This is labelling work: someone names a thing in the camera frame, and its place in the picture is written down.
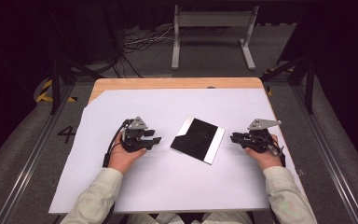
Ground yellow black hazard tape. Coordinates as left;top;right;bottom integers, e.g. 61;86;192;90
262;67;294;97
34;78;78;104

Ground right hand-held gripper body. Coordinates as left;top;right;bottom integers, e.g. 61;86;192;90
243;118;282;154

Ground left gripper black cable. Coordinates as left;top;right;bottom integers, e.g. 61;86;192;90
102;119;131;169

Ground black metal stand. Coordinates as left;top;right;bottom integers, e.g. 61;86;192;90
49;55;104;116
260;55;317;116

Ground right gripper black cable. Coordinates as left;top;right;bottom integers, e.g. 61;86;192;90
269;136;287;168

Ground person's right hand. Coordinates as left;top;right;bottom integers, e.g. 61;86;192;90
244;133;284;172

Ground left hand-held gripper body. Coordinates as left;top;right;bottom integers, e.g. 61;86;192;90
120;116;150;154

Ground silver photo frame black back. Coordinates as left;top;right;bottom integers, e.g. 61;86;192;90
169;115;227;166

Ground white table sheet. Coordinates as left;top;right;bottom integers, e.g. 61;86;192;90
48;88;306;216

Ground grey metal stand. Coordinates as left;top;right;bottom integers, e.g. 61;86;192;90
171;4;260;71

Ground wooden table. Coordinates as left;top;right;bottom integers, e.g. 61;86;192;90
88;77;278;117

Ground aluminium floor rail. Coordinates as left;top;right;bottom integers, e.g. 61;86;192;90
0;83;76;224
291;84;358;224

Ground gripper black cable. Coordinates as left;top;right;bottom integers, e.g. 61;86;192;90
269;136;287;168
102;119;131;169

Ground person's left hand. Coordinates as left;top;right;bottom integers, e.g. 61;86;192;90
107;133;148;175

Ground bundle of floor cables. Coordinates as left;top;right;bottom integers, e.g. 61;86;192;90
121;24;175;54

